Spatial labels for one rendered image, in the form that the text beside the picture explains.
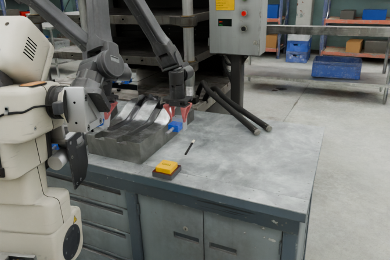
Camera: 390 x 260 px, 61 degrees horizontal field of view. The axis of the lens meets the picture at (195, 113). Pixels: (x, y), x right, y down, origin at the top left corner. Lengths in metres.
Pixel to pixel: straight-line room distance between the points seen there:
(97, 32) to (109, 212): 0.86
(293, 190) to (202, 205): 0.33
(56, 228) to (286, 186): 0.73
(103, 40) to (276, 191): 0.72
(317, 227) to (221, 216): 1.17
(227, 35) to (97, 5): 1.06
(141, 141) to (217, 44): 0.89
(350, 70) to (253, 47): 3.00
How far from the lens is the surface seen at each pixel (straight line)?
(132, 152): 1.32
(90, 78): 0.89
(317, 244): 2.23
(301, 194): 1.17
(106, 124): 1.38
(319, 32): 4.53
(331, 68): 4.79
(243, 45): 1.92
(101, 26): 0.99
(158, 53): 1.23
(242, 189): 1.16
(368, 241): 2.36
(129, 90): 2.26
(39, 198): 1.04
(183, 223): 1.37
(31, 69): 0.91
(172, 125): 1.28
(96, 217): 1.64
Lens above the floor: 1.44
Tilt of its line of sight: 21 degrees down
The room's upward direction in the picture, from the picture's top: 2 degrees counter-clockwise
